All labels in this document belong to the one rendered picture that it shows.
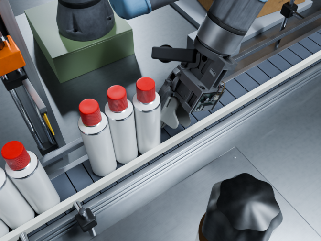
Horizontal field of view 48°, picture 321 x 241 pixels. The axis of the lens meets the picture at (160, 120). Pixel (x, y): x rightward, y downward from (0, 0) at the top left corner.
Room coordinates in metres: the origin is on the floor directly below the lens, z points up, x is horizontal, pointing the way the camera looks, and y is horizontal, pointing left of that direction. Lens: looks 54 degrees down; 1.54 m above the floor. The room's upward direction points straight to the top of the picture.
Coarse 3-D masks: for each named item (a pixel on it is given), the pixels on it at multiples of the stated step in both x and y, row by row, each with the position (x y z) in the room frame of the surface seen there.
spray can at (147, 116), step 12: (144, 84) 0.40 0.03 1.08; (144, 96) 0.39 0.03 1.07; (156, 96) 0.41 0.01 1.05; (144, 108) 0.38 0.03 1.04; (156, 108) 0.39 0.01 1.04; (144, 120) 0.38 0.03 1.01; (156, 120) 0.39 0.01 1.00; (144, 132) 0.38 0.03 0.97; (156, 132) 0.39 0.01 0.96; (144, 144) 0.38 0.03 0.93; (156, 144) 0.39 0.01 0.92
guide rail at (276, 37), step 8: (312, 16) 0.74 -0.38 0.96; (320, 16) 0.75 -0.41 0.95; (296, 24) 0.71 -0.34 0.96; (304, 24) 0.72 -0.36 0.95; (280, 32) 0.68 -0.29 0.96; (288, 32) 0.68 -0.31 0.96; (264, 40) 0.65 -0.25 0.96; (272, 40) 0.65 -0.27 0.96; (248, 48) 0.62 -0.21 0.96; (256, 48) 0.62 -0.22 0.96; (240, 56) 0.60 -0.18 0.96; (72, 144) 0.36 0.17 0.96; (80, 144) 0.36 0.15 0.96; (56, 152) 0.34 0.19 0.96; (64, 152) 0.34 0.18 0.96; (40, 160) 0.33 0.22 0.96; (48, 160) 0.33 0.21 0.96
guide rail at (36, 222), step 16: (304, 64) 0.62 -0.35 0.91; (272, 80) 0.57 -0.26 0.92; (256, 96) 0.53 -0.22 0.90; (224, 112) 0.47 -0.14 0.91; (192, 128) 0.43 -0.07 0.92; (160, 144) 0.39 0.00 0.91; (176, 144) 0.40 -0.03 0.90; (144, 160) 0.35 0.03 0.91; (112, 176) 0.32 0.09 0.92; (80, 192) 0.28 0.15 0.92; (96, 192) 0.29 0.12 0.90; (64, 208) 0.25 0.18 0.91; (32, 224) 0.22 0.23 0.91; (0, 240) 0.19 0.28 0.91; (16, 240) 0.20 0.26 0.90
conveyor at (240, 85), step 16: (320, 32) 0.78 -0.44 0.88; (288, 48) 0.71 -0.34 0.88; (304, 48) 0.71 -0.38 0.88; (320, 48) 0.71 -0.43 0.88; (272, 64) 0.65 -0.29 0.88; (288, 64) 0.65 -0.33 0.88; (240, 80) 0.60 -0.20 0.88; (256, 80) 0.60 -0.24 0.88; (288, 80) 0.60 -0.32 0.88; (224, 96) 0.55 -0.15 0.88; (240, 96) 0.55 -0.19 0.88; (208, 112) 0.50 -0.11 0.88; (160, 128) 0.45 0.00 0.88; (176, 128) 0.45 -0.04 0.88; (208, 128) 0.45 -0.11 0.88; (64, 176) 0.33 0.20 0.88; (80, 176) 0.33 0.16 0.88; (96, 176) 0.33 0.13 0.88; (128, 176) 0.33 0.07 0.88; (64, 192) 0.30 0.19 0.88; (48, 224) 0.23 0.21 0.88
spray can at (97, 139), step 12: (84, 108) 0.35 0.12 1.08; (96, 108) 0.35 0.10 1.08; (84, 120) 0.34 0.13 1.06; (96, 120) 0.34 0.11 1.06; (84, 132) 0.33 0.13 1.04; (96, 132) 0.33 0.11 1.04; (108, 132) 0.35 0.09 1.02; (84, 144) 0.34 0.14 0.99; (96, 144) 0.33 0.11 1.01; (108, 144) 0.34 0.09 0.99; (96, 156) 0.33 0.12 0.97; (108, 156) 0.34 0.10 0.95; (96, 168) 0.33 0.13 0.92; (108, 168) 0.34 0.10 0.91
